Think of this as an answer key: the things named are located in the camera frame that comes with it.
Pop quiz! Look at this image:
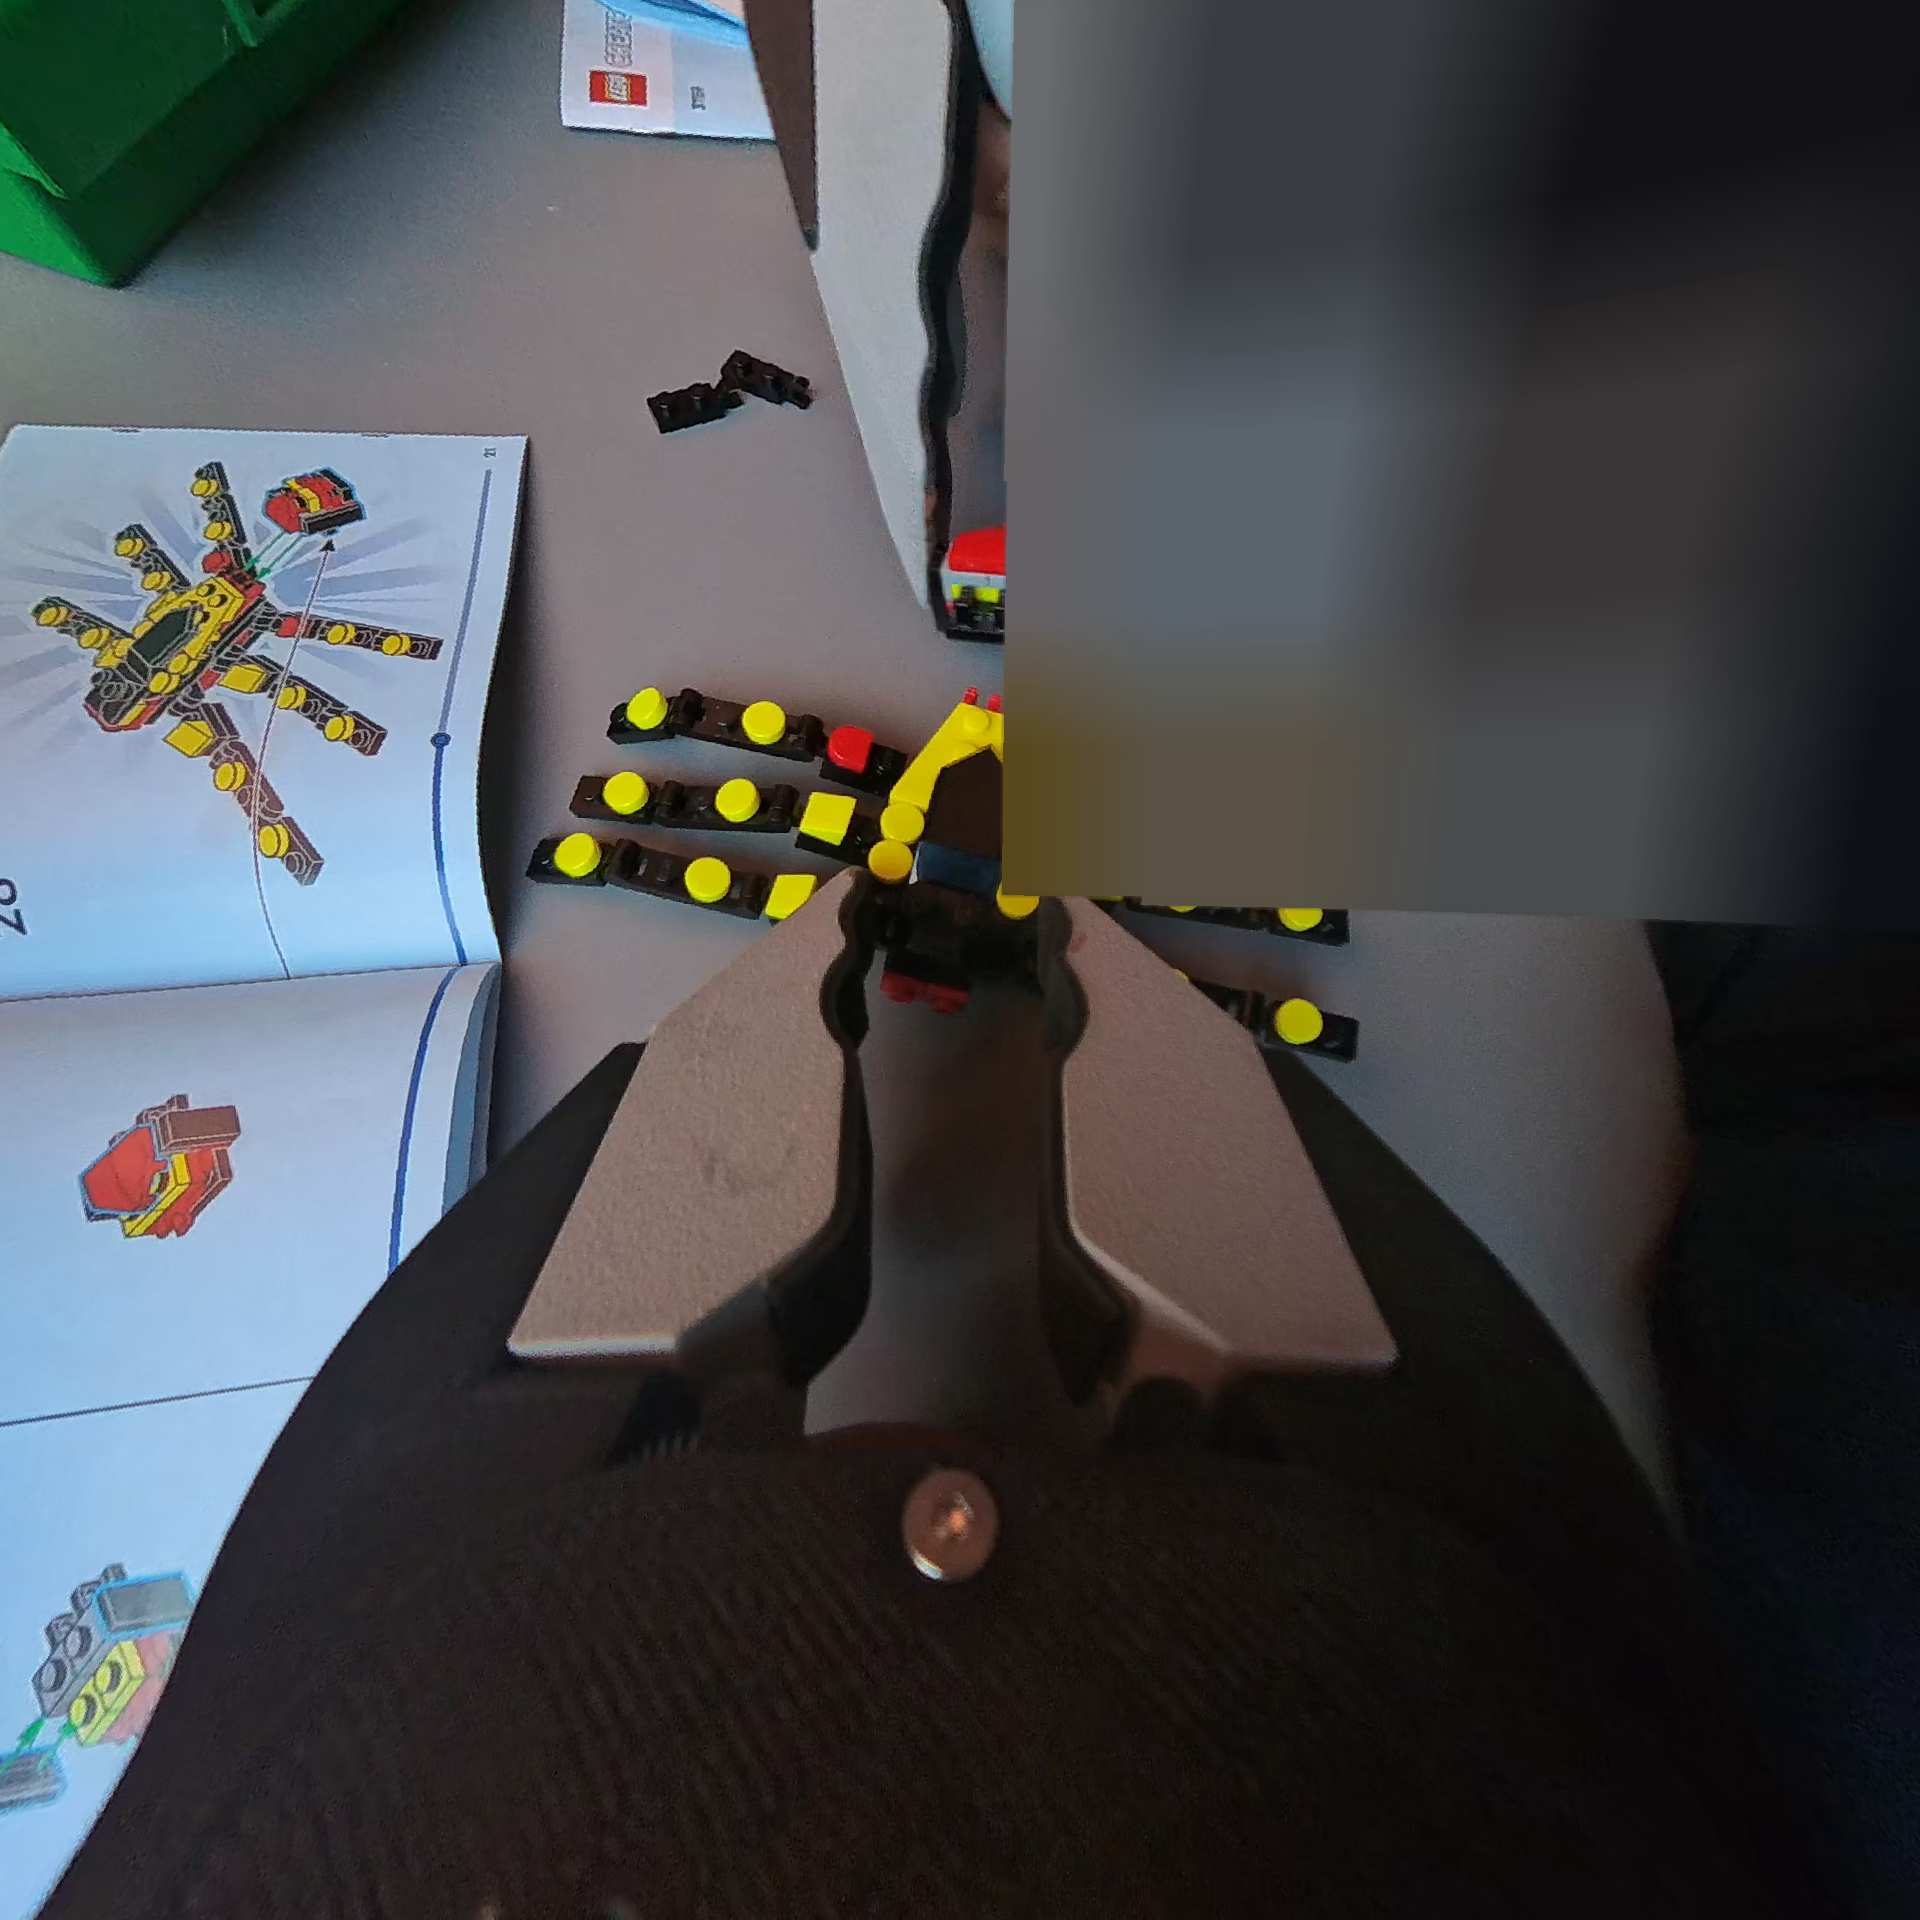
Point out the white paper leaflet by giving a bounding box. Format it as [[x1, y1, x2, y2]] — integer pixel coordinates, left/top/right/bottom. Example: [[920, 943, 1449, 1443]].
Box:
[[560, 0, 779, 145]]

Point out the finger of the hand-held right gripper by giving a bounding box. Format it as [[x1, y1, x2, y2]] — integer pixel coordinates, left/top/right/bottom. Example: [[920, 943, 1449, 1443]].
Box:
[[745, 0, 1010, 612]]

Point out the person's dark trouser leg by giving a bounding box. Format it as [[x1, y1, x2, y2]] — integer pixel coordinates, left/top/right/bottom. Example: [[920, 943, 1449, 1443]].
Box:
[[1640, 920, 1920, 1920]]

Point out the small black lego hinge piece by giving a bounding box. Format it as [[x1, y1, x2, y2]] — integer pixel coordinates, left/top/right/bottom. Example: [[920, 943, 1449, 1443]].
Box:
[[647, 351, 816, 439]]

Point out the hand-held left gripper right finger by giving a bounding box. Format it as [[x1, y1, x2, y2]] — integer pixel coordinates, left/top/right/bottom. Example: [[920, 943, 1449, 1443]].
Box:
[[1027, 895, 1401, 1420]]

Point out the black yellow lego spider body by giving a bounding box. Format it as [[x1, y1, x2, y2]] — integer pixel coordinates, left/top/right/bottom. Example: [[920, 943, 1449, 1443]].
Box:
[[528, 682, 1360, 1062]]

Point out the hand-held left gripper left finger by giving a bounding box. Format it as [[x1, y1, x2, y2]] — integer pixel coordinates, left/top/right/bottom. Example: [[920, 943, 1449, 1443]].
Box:
[[507, 872, 881, 1433]]

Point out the red yellow lego spider head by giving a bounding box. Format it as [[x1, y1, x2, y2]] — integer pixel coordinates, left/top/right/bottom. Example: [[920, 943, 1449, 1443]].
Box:
[[932, 520, 1010, 646]]

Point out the open lego instruction booklet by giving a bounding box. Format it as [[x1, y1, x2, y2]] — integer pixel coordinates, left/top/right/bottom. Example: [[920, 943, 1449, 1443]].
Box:
[[0, 424, 531, 1912]]

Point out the green cardboard box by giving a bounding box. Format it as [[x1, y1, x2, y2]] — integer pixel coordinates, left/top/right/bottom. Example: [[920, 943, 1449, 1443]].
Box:
[[0, 0, 416, 288]]

